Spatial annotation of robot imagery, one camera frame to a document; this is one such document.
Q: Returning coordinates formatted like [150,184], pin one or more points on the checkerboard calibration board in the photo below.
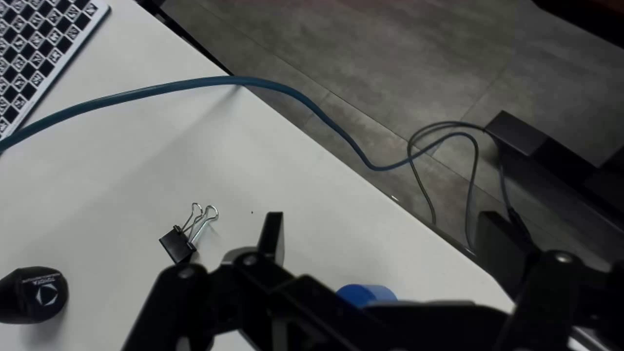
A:
[37,43]

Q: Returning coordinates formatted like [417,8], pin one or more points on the blue block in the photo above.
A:
[362,295]

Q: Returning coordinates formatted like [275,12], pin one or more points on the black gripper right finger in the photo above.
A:
[503,250]

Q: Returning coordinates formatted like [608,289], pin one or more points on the small black round object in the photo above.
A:
[31,295]

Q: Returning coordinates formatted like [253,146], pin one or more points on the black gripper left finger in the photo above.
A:
[271,236]

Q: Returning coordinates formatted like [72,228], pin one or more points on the black binder clip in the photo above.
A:
[179,242]

